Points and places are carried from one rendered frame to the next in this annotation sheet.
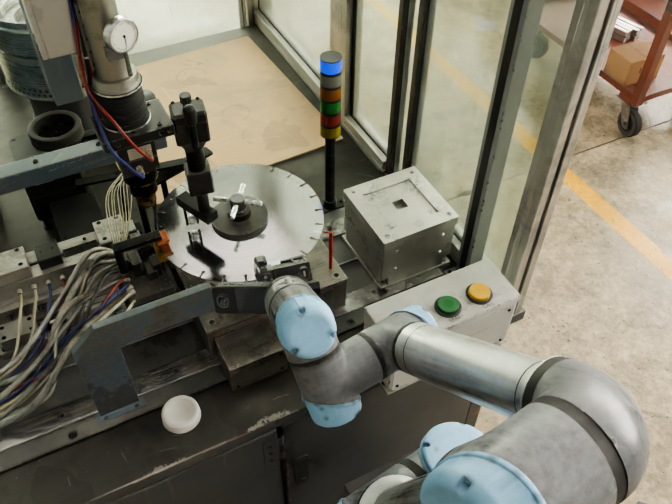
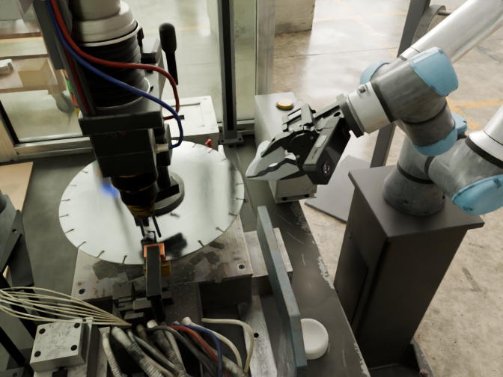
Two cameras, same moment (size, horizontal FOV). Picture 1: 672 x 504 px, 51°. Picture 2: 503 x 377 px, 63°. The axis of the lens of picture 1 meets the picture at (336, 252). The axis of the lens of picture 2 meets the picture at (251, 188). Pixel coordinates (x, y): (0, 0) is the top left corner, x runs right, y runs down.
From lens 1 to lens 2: 1.04 m
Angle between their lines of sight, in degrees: 51
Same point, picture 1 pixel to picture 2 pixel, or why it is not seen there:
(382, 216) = (186, 128)
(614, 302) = not seen: hidden behind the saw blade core
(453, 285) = (273, 113)
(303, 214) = (176, 152)
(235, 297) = (329, 155)
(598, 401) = not seen: outside the picture
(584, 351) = not seen: hidden behind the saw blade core
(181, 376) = (265, 330)
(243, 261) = (216, 197)
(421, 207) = (189, 109)
